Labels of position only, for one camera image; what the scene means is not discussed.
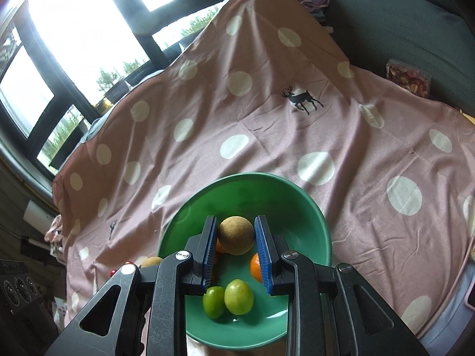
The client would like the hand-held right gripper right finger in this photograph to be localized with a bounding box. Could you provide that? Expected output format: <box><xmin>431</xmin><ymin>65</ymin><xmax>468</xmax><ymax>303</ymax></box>
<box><xmin>254</xmin><ymin>214</ymin><xmax>429</xmax><ymax>356</ymax></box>

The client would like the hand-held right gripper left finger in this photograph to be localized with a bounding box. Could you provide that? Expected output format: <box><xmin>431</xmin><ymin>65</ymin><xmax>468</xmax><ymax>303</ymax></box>
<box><xmin>45</xmin><ymin>215</ymin><xmax>219</xmax><ymax>356</ymax></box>

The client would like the small orange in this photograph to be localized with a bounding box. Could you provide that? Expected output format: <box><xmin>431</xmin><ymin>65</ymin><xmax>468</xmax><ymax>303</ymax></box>
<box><xmin>250</xmin><ymin>253</ymin><xmax>265</xmax><ymax>283</ymax></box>

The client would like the round green jujube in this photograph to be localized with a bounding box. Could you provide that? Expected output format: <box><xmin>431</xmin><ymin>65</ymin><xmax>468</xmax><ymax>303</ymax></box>
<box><xmin>202</xmin><ymin>285</ymin><xmax>226</xmax><ymax>320</ymax></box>

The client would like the yellow-green oblong jujube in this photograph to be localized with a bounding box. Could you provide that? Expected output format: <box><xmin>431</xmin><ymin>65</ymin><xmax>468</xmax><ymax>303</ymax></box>
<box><xmin>224</xmin><ymin>279</ymin><xmax>255</xmax><ymax>316</ymax></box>

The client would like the green bowl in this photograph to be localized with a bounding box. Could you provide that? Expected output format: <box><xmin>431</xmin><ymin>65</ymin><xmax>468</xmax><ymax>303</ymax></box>
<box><xmin>158</xmin><ymin>172</ymin><xmax>332</xmax><ymax>351</ymax></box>

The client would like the pink polka dot blanket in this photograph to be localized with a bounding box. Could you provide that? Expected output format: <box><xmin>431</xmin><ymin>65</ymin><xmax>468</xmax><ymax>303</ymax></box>
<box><xmin>52</xmin><ymin>0</ymin><xmax>475</xmax><ymax>356</ymax></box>

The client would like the crumpled pink cloth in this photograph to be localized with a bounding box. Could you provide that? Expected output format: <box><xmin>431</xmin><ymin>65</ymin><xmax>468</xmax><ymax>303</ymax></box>
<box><xmin>45</xmin><ymin>214</ymin><xmax>71</xmax><ymax>256</ymax></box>

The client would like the printed paper bag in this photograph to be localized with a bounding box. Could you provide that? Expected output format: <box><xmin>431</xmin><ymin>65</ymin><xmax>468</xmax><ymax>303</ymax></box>
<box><xmin>52</xmin><ymin>297</ymin><xmax>71</xmax><ymax>327</ymax></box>

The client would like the black planter trough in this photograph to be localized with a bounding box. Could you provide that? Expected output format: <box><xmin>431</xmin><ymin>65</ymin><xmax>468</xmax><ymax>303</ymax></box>
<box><xmin>48</xmin><ymin>119</ymin><xmax>91</xmax><ymax>169</ymax></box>

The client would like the dark flat object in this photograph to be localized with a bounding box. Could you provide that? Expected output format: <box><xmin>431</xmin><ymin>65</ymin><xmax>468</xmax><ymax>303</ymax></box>
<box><xmin>20</xmin><ymin>235</ymin><xmax>53</xmax><ymax>256</ymax></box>

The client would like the white box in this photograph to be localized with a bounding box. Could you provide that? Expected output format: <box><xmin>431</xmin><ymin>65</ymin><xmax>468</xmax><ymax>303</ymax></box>
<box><xmin>22</xmin><ymin>199</ymin><xmax>56</xmax><ymax>231</ymax></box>

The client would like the black plant pot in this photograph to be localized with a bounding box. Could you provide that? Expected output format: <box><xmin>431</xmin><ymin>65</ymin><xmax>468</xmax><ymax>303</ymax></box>
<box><xmin>111</xmin><ymin>80</ymin><xmax>131</xmax><ymax>98</ymax></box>

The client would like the black speaker with dials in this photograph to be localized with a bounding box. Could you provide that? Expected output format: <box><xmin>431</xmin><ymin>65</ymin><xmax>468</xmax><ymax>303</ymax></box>
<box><xmin>0</xmin><ymin>260</ymin><xmax>50</xmax><ymax>316</ymax></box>

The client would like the light blue bedsheet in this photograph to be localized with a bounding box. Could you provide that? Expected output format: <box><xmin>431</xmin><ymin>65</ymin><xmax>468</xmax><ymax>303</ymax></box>
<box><xmin>423</xmin><ymin>263</ymin><xmax>475</xmax><ymax>347</ymax></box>

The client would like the patterned snack packet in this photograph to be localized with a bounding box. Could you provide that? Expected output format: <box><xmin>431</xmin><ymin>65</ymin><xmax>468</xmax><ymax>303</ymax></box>
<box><xmin>386</xmin><ymin>58</ymin><xmax>432</xmax><ymax>99</ymax></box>

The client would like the black framed window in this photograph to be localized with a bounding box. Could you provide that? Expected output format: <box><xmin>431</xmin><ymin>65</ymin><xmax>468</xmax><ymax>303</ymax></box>
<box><xmin>0</xmin><ymin>0</ymin><xmax>227</xmax><ymax>179</ymax></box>

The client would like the pile of pastel clothes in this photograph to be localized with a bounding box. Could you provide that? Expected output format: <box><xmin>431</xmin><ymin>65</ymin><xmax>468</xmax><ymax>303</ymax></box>
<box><xmin>287</xmin><ymin>0</ymin><xmax>333</xmax><ymax>21</ymax></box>

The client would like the dark green sofa cushion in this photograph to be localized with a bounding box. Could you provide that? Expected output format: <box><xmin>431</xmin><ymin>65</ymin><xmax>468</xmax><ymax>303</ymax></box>
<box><xmin>327</xmin><ymin>0</ymin><xmax>475</xmax><ymax>114</ymax></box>

